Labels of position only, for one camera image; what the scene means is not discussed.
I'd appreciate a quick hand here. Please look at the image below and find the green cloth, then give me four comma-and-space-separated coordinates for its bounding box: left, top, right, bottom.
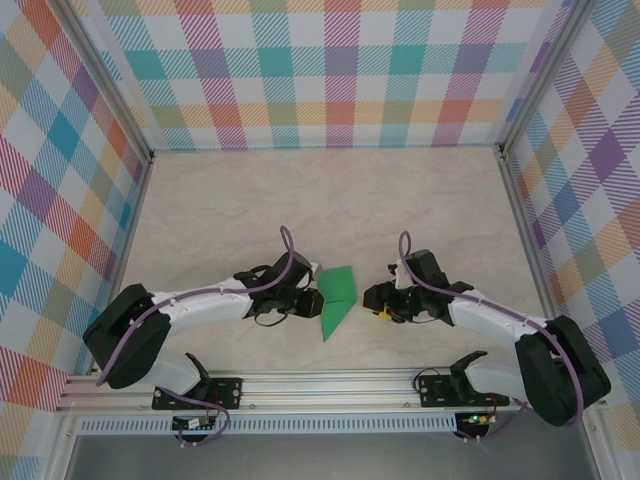
315, 265, 359, 344

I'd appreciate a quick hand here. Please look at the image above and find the small dark circuit board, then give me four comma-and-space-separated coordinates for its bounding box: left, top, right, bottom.
171, 416, 217, 432

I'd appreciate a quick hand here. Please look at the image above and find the thin black left gripper cable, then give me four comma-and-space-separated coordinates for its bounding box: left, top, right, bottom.
253, 310, 292, 330

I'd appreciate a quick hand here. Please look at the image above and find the thin black cable loop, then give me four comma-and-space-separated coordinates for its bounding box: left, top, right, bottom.
411, 367, 454, 396

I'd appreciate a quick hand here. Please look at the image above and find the wide aluminium mounting rail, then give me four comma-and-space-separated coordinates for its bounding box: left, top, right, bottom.
54, 367, 609, 415

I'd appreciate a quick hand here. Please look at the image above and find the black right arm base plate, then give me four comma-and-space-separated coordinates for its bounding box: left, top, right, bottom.
416, 375, 511, 410

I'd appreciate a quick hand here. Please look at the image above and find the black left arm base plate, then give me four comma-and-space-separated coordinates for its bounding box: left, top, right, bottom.
151, 377, 245, 412

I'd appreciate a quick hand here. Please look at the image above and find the perforated grey cable tray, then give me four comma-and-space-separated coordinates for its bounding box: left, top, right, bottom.
77, 412, 459, 436

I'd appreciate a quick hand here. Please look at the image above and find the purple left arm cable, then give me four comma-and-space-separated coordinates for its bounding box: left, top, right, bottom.
93, 225, 297, 449

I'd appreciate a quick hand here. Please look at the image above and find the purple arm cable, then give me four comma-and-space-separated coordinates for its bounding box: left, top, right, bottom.
398, 230, 590, 444
93, 225, 297, 449

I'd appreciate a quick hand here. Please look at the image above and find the aluminium side rail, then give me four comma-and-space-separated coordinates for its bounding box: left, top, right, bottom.
498, 149, 572, 369
87, 152, 156, 376

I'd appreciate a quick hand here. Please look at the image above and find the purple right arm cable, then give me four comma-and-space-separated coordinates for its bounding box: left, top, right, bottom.
398, 230, 590, 444

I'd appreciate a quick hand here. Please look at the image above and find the aluminium frame leg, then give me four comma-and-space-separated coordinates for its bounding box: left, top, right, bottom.
47, 412, 81, 480
579, 407, 619, 480

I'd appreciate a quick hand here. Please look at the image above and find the aluminium corner post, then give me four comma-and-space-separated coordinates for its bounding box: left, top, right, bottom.
498, 0, 599, 157
47, 0, 156, 164

